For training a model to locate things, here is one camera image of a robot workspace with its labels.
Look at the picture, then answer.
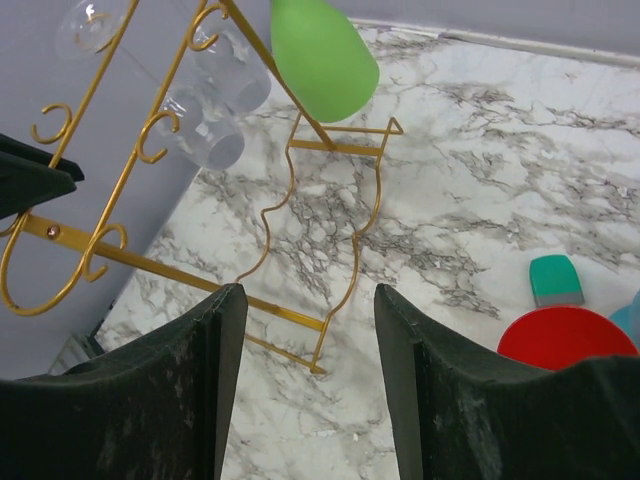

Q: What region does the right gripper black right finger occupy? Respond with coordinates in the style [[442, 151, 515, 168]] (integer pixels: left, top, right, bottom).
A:
[[374, 284, 639, 479]]

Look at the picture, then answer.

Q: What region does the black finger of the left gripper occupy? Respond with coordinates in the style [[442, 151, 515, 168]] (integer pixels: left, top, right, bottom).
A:
[[0, 134, 85, 219]]

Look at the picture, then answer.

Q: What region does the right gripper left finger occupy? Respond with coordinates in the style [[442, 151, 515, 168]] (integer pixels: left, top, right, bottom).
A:
[[1, 284, 248, 479]]

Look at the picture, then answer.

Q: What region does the red wine glass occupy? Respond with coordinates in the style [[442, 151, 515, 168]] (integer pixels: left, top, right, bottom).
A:
[[497, 305, 639, 371]]

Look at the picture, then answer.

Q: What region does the clear wine glass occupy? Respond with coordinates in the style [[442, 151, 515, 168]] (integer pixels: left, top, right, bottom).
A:
[[54, 1, 271, 114], [155, 85, 245, 170]]

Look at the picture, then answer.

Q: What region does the blue wine glass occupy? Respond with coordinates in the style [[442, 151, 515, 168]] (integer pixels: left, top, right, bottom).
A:
[[608, 291, 640, 348]]

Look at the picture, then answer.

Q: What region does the green wine glass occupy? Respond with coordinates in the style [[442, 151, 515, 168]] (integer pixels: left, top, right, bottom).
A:
[[270, 0, 380, 123]]

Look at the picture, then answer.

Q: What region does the green grey eraser block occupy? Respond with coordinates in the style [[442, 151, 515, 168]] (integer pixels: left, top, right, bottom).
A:
[[529, 254, 585, 308]]

